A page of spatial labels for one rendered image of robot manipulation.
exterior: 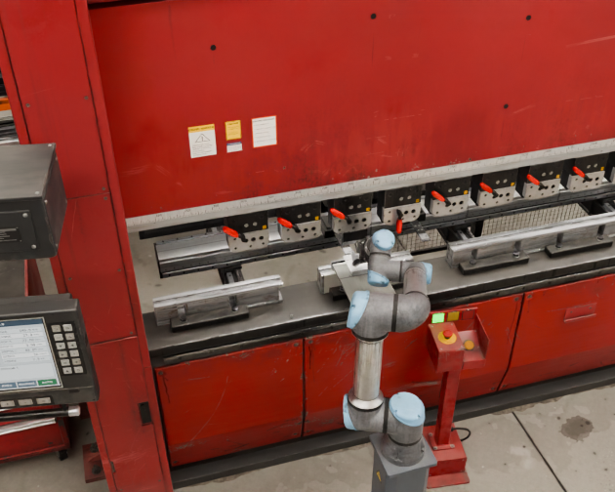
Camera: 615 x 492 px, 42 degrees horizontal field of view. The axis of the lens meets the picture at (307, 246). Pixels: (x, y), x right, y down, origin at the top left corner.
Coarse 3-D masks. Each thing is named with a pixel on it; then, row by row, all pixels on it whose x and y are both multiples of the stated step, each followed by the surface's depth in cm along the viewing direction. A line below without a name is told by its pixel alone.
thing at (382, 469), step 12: (372, 444) 278; (432, 456) 272; (384, 468) 269; (396, 468) 269; (408, 468) 269; (420, 468) 269; (372, 480) 290; (384, 480) 275; (396, 480) 271; (408, 480) 273; (420, 480) 275
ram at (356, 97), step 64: (128, 0) 234; (192, 0) 236; (256, 0) 241; (320, 0) 247; (384, 0) 253; (448, 0) 259; (512, 0) 266; (576, 0) 273; (128, 64) 242; (192, 64) 248; (256, 64) 254; (320, 64) 260; (384, 64) 267; (448, 64) 274; (512, 64) 281; (576, 64) 289; (128, 128) 255; (320, 128) 275; (384, 128) 282; (448, 128) 290; (512, 128) 298; (576, 128) 307; (128, 192) 269; (192, 192) 276; (256, 192) 283
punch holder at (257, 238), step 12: (228, 216) 286; (240, 216) 287; (252, 216) 288; (264, 216) 290; (240, 228) 290; (252, 228) 292; (264, 228) 293; (228, 240) 292; (240, 240) 293; (252, 240) 295; (264, 240) 296
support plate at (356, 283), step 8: (336, 272) 314; (344, 272) 314; (344, 280) 310; (352, 280) 310; (360, 280) 310; (344, 288) 307; (352, 288) 307; (360, 288) 307; (368, 288) 307; (376, 288) 307; (384, 288) 306; (392, 288) 306
